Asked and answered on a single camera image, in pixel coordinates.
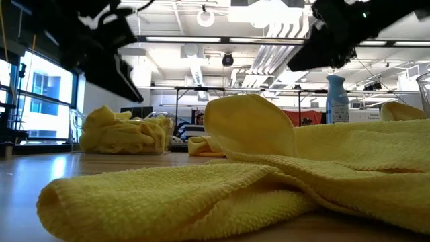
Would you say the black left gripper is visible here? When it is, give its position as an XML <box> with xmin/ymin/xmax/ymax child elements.
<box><xmin>56</xmin><ymin>13</ymin><xmax>145</xmax><ymax>104</ymax></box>

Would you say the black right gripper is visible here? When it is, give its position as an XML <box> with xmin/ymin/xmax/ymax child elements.
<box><xmin>287</xmin><ymin>0</ymin><xmax>404</xmax><ymax>72</ymax></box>

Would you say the orange microfiber towel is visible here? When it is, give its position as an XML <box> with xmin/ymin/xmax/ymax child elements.
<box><xmin>189</xmin><ymin>152</ymin><xmax>226</xmax><ymax>158</ymax></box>

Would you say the black background monitor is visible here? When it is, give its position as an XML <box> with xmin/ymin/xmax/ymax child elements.
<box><xmin>120</xmin><ymin>106</ymin><xmax>155</xmax><ymax>119</ymax></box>

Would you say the blue spray bottle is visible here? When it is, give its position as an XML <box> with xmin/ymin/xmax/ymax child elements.
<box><xmin>325</xmin><ymin>74</ymin><xmax>351</xmax><ymax>124</ymax></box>

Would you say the red background bin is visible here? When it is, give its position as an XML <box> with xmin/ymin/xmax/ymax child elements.
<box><xmin>284</xmin><ymin>110</ymin><xmax>324</xmax><ymax>127</ymax></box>

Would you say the white labelled box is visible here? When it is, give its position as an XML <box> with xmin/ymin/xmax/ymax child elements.
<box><xmin>348</xmin><ymin>108</ymin><xmax>381</xmax><ymax>124</ymax></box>

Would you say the black ceiling spotlight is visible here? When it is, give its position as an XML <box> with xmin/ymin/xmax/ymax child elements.
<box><xmin>221</xmin><ymin>52</ymin><xmax>235</xmax><ymax>67</ymax></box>

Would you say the dark window frame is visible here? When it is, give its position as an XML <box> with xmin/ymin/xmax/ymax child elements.
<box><xmin>0</xmin><ymin>46</ymin><xmax>81</xmax><ymax>117</ymax></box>

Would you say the black aluminium table frame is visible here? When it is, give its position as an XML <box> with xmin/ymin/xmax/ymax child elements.
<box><xmin>0</xmin><ymin>140</ymin><xmax>81</xmax><ymax>159</ymax></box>

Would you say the white ring ceiling lamp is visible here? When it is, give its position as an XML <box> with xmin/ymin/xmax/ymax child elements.
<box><xmin>196</xmin><ymin>9</ymin><xmax>216</xmax><ymax>28</ymax></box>

